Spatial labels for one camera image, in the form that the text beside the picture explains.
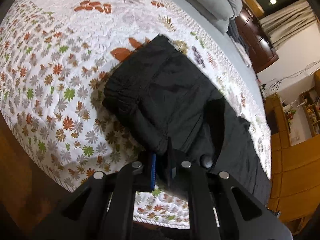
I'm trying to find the black pants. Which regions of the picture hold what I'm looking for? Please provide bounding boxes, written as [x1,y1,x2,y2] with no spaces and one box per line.
[103,36,271,204]

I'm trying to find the wooden shelf cabinet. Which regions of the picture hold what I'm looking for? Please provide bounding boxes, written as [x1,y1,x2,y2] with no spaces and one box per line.
[264,71,319,235]

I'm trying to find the dark wooden headboard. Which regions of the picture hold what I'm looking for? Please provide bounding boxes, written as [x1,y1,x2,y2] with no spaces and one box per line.
[235,4,279,74]

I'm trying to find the floral white quilt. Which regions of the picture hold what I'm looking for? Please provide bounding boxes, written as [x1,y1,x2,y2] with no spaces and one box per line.
[0,0,273,230]

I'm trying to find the beige curtain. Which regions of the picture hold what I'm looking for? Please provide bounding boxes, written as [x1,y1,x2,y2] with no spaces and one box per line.
[259,0,317,50]

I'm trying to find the white wall cables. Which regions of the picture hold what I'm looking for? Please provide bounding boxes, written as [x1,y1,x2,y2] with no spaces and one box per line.
[257,60,320,98]

